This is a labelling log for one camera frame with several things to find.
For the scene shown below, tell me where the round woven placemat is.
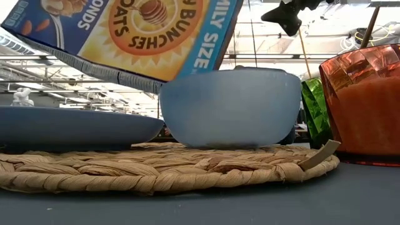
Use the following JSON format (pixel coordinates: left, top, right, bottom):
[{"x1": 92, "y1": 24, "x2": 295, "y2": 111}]
[{"x1": 0, "y1": 139, "x2": 341, "y2": 196}]

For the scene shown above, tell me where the black hanging cord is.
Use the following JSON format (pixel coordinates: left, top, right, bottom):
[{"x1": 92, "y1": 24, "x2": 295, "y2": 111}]
[{"x1": 247, "y1": 0, "x2": 258, "y2": 68}]

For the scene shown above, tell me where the blue plate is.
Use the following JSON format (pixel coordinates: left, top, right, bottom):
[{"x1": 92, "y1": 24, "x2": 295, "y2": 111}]
[{"x1": 0, "y1": 105, "x2": 164, "y2": 153}]

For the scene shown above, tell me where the light blue bowl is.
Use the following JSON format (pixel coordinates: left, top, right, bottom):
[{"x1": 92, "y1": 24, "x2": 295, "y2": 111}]
[{"x1": 159, "y1": 67, "x2": 303, "y2": 149}]

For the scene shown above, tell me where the yellow hanging cord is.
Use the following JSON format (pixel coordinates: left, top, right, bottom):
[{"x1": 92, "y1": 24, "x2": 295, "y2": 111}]
[{"x1": 297, "y1": 28, "x2": 313, "y2": 79}]

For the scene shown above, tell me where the orange faceted cup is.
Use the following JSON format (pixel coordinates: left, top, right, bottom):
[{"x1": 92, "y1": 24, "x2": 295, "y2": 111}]
[{"x1": 318, "y1": 42, "x2": 400, "y2": 168}]

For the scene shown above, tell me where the Honey Bunches cereal box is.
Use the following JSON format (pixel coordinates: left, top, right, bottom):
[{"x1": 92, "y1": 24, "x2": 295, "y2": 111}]
[{"x1": 1, "y1": 0, "x2": 244, "y2": 94}]

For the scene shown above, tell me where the wooden stick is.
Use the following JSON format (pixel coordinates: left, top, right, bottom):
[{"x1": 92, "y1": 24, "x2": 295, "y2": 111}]
[{"x1": 359, "y1": 5, "x2": 381, "y2": 50}]

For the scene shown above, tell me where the green faceted cup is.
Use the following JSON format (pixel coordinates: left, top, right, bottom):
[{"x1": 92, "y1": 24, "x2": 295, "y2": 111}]
[{"x1": 301, "y1": 77, "x2": 334, "y2": 150}]

